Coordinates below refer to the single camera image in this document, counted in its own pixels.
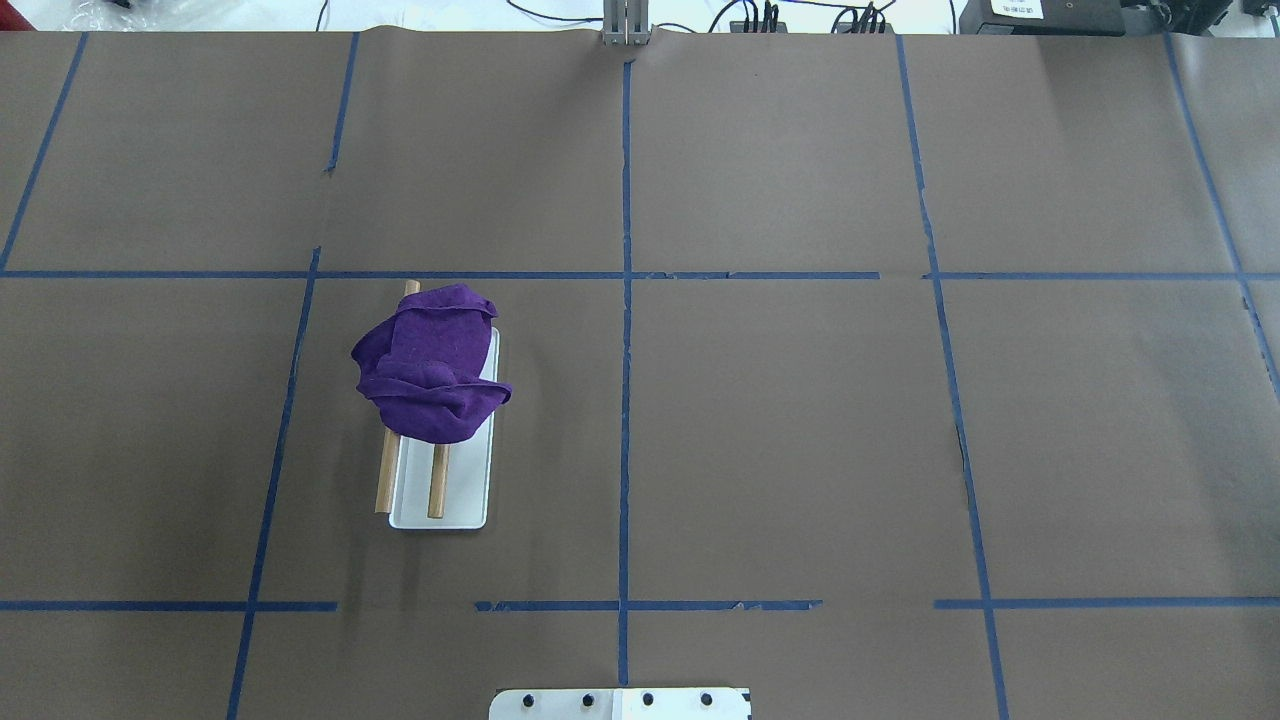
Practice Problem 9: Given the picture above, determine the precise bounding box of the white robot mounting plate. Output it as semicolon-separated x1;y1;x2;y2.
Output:
488;687;753;719

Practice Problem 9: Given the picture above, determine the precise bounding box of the orange black connector hub left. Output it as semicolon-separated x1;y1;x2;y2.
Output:
718;1;788;35

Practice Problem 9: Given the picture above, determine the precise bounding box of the wooden rack rod lower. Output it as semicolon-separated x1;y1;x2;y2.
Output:
428;445;451;520

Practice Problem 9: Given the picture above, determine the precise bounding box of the purple towel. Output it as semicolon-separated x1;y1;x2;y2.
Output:
351;284;512;445

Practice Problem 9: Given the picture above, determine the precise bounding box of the black mini pc box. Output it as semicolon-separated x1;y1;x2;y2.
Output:
957;1;1126;37

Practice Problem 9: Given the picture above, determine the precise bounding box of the white rack base tray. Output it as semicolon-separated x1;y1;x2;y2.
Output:
388;325;500;530

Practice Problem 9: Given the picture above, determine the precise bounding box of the wooden rack rod upper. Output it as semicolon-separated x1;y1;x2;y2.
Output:
375;281;421;515

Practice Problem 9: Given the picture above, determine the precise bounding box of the wooden rack rod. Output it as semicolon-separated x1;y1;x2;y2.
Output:
428;445;451;520
375;281;421;515

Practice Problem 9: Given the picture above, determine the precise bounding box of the aluminium frame post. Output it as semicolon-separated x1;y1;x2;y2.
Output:
602;0;652;47

